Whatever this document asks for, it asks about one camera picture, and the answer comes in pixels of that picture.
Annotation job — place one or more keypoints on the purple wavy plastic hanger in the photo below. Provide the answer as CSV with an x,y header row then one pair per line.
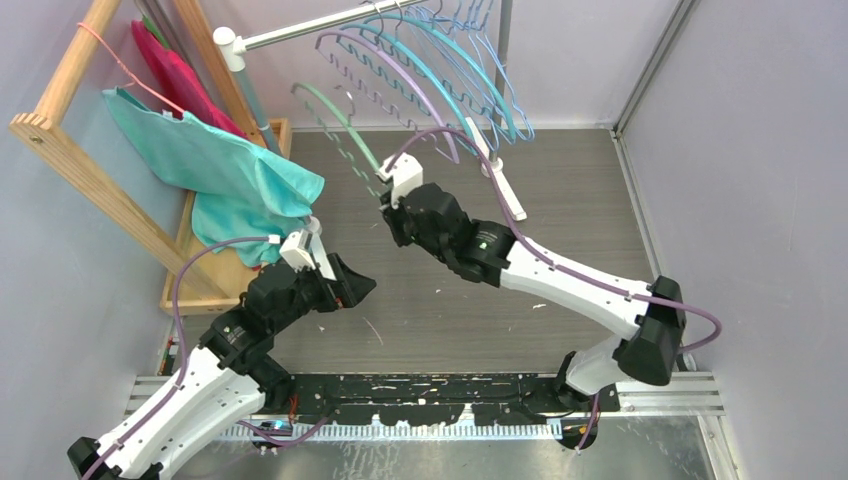
x,y
390,60

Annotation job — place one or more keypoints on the teal cloth garment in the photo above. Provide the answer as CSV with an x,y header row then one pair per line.
x,y
242,191

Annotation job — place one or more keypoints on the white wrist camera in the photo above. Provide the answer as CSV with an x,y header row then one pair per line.
x,y
402,176
303,249

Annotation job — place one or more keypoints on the green plastic hanger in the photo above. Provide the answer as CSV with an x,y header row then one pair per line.
x,y
337,127

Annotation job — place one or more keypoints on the teal wavy plastic hanger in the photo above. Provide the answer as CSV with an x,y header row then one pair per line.
x,y
452,50

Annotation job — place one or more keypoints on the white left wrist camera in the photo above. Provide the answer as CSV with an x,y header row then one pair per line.
x,y
303,249

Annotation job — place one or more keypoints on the light blue wire hanger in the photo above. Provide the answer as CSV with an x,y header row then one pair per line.
x,y
440,19
469,70
491,41

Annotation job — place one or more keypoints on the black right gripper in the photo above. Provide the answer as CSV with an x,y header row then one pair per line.
x,y
393,217

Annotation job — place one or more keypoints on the metal hanger rail stand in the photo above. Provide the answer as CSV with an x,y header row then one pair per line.
x,y
234,47

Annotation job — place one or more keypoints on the wooden clothes rack frame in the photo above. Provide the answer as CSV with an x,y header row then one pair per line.
x,y
212,284

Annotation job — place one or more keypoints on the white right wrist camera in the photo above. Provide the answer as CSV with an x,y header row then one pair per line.
x,y
402,176

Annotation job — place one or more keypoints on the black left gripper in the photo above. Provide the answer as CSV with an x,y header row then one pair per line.
x,y
350,287

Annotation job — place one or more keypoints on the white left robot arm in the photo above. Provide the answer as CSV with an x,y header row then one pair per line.
x,y
228,376

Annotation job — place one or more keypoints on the magenta cloth garment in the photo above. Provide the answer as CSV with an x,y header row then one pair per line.
x,y
185,86

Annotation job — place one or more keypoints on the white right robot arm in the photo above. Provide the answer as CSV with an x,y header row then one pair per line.
x,y
645,324

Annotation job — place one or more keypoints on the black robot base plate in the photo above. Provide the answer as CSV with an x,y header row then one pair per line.
x,y
432,407

